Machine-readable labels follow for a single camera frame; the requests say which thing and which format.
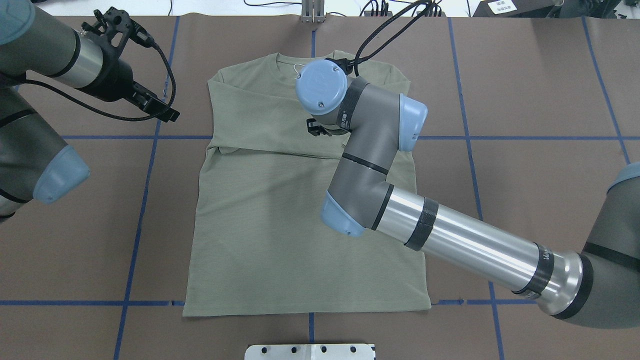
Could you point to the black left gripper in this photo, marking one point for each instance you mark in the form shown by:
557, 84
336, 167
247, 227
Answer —
114, 81

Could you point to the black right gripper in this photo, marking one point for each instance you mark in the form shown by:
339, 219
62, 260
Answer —
315, 130

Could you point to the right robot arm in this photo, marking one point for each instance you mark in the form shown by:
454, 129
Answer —
597, 287

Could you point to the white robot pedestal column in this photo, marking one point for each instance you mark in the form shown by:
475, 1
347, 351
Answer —
320, 351

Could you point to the olive green long-sleeve shirt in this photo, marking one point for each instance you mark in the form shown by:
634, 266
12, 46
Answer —
259, 243

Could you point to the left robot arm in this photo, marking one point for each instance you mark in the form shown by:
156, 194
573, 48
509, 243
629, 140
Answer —
83, 66

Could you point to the aluminium frame post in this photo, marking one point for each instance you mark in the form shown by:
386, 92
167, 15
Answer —
313, 11

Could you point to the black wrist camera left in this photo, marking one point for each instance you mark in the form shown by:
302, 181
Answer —
148, 102

